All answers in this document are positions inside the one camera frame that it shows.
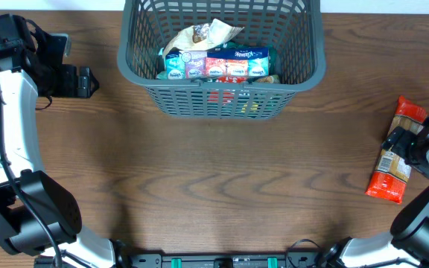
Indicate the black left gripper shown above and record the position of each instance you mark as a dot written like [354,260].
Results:
[84,82]

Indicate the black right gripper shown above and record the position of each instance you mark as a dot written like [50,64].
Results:
[398,138]

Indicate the orange pasta packet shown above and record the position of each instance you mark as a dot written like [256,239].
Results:
[391,173]

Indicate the beige brown snack bag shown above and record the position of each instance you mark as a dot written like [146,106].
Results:
[202,37]

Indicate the Kleenex tissue multipack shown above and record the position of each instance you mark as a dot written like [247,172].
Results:
[186,65]

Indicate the mint green wipes packet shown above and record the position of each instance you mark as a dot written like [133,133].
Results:
[161,72]

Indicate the green lid jar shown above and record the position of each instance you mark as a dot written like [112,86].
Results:
[269,79]

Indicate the green coffee mix bag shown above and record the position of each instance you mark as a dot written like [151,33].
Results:
[237,79]

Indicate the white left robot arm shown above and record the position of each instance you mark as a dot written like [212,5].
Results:
[38,216]

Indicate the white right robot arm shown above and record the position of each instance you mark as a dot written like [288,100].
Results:
[407,242]

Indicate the grey plastic basket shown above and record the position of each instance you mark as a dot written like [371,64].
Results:
[292,28]

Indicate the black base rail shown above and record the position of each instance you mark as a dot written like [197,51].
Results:
[295,256]

